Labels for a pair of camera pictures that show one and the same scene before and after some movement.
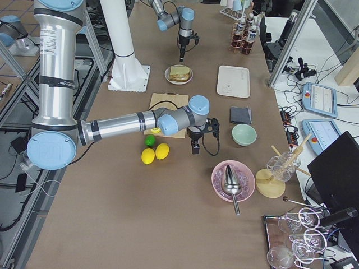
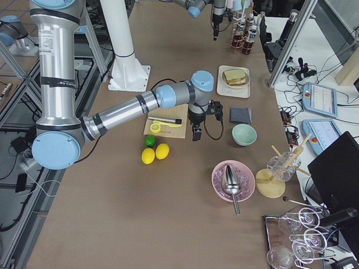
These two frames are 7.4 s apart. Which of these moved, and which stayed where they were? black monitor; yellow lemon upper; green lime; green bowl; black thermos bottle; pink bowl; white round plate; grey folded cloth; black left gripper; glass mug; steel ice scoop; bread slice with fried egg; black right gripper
Moved: bread slice with fried egg; white round plate; black right gripper; black left gripper
Stayed: green bowl; black thermos bottle; green lime; glass mug; yellow lemon upper; black monitor; steel ice scoop; grey folded cloth; pink bowl
